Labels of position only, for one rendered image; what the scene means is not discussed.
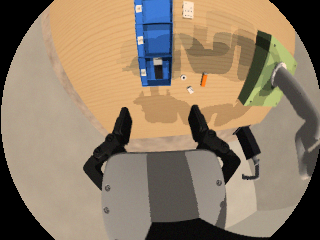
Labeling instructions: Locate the orange cylinder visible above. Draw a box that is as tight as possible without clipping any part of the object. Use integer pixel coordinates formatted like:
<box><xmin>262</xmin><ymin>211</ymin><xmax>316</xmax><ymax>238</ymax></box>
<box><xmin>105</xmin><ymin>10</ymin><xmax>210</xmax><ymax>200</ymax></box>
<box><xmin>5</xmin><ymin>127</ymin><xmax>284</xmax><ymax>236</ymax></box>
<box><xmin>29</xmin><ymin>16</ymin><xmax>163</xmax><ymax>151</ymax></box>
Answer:
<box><xmin>201</xmin><ymin>72</ymin><xmax>208</xmax><ymax>87</ymax></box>

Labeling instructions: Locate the white domino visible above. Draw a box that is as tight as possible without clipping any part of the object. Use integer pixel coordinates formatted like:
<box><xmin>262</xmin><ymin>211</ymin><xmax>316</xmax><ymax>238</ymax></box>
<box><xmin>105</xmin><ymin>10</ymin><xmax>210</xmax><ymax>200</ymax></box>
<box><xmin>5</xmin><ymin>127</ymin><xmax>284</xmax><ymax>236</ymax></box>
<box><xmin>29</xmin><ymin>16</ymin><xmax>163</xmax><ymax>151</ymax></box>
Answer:
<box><xmin>183</xmin><ymin>1</ymin><xmax>193</xmax><ymax>19</ymax></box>

